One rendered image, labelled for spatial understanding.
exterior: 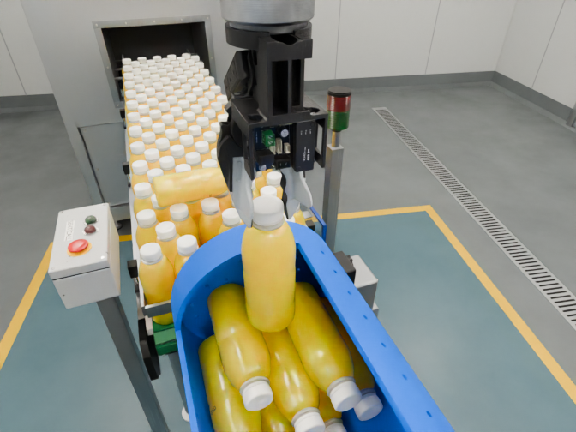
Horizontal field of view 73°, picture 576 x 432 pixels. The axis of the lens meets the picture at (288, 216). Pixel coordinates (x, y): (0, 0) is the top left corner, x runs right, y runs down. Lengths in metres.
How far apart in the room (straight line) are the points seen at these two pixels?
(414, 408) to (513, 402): 1.60
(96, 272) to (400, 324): 1.59
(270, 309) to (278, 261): 0.08
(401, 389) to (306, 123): 0.28
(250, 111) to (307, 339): 0.34
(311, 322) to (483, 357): 1.59
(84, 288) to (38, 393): 1.30
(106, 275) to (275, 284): 0.42
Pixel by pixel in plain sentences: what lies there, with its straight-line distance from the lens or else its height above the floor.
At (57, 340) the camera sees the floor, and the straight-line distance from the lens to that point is 2.25.
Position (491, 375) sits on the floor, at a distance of 2.07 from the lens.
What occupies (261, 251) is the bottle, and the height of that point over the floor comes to 1.29.
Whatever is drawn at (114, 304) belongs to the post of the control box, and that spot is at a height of 0.90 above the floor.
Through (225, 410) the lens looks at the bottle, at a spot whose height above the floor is 1.07.
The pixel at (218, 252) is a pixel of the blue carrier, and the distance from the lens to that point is 0.56.
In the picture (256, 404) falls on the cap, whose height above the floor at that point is 1.10.
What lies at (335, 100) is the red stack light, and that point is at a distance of 1.04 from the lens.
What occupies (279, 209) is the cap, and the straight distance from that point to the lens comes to 0.44.
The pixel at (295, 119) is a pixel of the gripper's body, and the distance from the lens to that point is 0.33.
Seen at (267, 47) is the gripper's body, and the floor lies 1.52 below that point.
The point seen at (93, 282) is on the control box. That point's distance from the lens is 0.83.
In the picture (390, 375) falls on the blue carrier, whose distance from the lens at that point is 0.45.
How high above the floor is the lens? 1.59
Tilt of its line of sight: 36 degrees down
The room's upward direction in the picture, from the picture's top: straight up
